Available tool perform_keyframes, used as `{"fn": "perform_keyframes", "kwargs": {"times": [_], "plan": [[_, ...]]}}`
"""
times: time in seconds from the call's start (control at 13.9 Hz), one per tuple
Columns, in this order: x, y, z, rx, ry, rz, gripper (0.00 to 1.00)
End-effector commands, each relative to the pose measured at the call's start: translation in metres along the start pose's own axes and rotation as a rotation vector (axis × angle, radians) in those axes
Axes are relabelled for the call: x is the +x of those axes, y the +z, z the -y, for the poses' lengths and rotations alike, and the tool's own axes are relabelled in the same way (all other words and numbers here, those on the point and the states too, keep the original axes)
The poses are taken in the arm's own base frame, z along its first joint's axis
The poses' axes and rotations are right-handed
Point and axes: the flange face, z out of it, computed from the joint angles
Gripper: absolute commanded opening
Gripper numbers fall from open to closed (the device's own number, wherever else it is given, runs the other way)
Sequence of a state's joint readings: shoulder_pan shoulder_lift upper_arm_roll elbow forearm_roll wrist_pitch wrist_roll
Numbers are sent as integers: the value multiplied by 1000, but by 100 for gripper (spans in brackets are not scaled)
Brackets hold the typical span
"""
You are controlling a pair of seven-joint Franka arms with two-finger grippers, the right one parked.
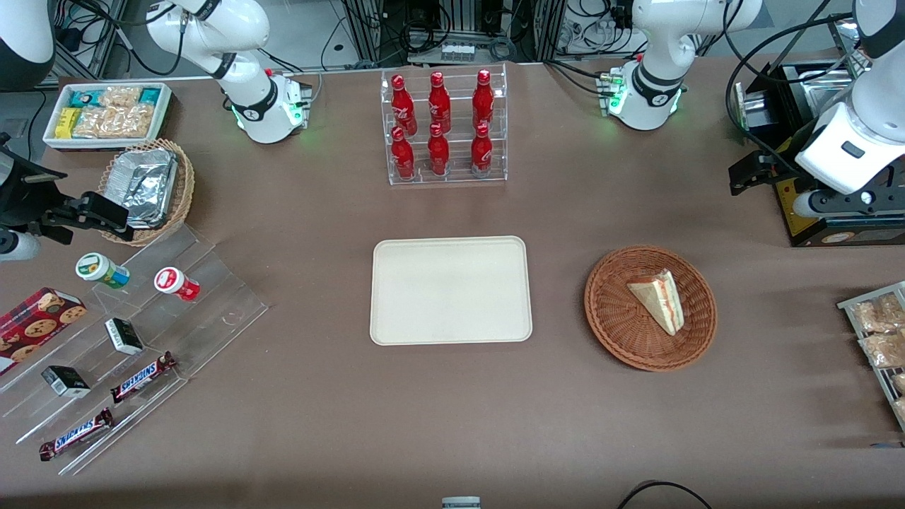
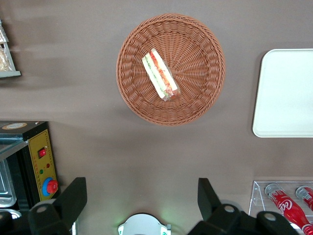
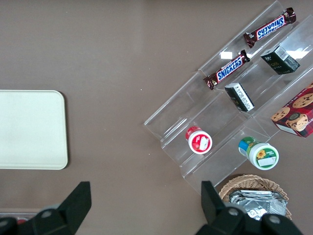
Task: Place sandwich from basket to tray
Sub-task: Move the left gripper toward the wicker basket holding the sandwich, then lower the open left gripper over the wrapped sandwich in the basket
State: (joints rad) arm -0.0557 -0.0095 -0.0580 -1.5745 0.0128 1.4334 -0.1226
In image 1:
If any round brown wicker basket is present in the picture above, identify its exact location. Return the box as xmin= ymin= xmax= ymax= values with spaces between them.
xmin=584 ymin=245 xmax=718 ymax=373

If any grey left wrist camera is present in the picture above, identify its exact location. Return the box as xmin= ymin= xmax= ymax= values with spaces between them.
xmin=792 ymin=188 xmax=905 ymax=221

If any red drink bottle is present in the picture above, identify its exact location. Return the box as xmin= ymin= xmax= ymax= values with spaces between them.
xmin=470 ymin=122 xmax=494 ymax=174
xmin=428 ymin=71 xmax=452 ymax=134
xmin=390 ymin=74 xmax=418 ymax=136
xmin=427 ymin=123 xmax=451 ymax=176
xmin=472 ymin=69 xmax=495 ymax=130
xmin=390 ymin=127 xmax=416 ymax=180

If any steel warmer pan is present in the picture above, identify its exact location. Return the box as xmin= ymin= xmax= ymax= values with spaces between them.
xmin=800 ymin=69 xmax=865 ymax=110

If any triangular sandwich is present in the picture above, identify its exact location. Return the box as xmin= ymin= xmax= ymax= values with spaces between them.
xmin=626 ymin=269 xmax=686 ymax=337

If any clear cracker bag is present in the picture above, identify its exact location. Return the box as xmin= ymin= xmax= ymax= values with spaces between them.
xmin=72 ymin=106 xmax=156 ymax=140
xmin=99 ymin=86 xmax=144 ymax=111

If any clear acrylic bottle rack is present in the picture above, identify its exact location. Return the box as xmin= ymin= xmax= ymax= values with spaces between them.
xmin=380 ymin=62 xmax=508 ymax=187

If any cream plastic tray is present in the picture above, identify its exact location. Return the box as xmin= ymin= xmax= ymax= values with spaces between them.
xmin=370 ymin=235 xmax=533 ymax=346

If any aluminium equipment rack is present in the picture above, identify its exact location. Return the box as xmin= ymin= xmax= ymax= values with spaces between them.
xmin=339 ymin=0 xmax=566 ymax=66

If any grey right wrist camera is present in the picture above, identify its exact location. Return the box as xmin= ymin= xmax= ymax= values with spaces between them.
xmin=0 ymin=230 xmax=42 ymax=263

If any black table cable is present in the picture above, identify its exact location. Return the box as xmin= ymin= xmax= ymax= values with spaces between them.
xmin=617 ymin=481 xmax=713 ymax=509

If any red plaid cookie box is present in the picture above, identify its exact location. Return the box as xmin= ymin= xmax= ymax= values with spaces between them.
xmin=0 ymin=287 xmax=88 ymax=377

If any green lid snack cup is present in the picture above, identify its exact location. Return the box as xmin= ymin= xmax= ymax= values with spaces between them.
xmin=76 ymin=252 xmax=131 ymax=290

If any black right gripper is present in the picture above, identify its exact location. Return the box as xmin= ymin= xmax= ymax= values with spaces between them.
xmin=0 ymin=134 xmax=136 ymax=246

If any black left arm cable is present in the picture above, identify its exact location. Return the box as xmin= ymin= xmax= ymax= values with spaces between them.
xmin=725 ymin=0 xmax=860 ymax=174

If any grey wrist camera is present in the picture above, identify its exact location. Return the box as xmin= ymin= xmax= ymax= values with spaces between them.
xmin=792 ymin=188 xmax=905 ymax=221
xmin=0 ymin=230 xmax=42 ymax=263

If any small black box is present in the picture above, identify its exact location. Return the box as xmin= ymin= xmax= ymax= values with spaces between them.
xmin=105 ymin=318 xmax=144 ymax=356
xmin=41 ymin=365 xmax=91 ymax=398

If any clear acrylic stepped stand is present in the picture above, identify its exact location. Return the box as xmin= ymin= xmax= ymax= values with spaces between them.
xmin=0 ymin=223 xmax=269 ymax=476

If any grey wire tray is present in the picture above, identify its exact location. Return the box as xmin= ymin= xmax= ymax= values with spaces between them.
xmin=837 ymin=281 xmax=905 ymax=432

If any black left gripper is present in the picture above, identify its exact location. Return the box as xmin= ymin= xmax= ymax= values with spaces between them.
xmin=729 ymin=151 xmax=807 ymax=197

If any oval tan wicker basket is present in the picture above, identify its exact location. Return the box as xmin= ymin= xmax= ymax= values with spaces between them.
xmin=98 ymin=139 xmax=196 ymax=247

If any white plastic snack bin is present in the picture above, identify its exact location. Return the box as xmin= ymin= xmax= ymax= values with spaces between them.
xmin=42 ymin=82 xmax=173 ymax=152

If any Snickers chocolate bar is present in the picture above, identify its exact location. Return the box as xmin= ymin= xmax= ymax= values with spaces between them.
xmin=39 ymin=408 xmax=115 ymax=462
xmin=110 ymin=351 xmax=177 ymax=404

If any red lid snack cup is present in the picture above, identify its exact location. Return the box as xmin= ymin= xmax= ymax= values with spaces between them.
xmin=154 ymin=267 xmax=201 ymax=303

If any black food warmer appliance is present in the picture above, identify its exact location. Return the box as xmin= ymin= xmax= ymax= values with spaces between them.
xmin=734 ymin=60 xmax=905 ymax=248

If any clear pastry bag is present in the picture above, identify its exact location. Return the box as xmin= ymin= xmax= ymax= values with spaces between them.
xmin=851 ymin=293 xmax=905 ymax=334
xmin=859 ymin=331 xmax=905 ymax=369

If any aluminium foil tray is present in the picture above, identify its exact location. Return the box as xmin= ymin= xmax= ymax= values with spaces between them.
xmin=106 ymin=148 xmax=179 ymax=229

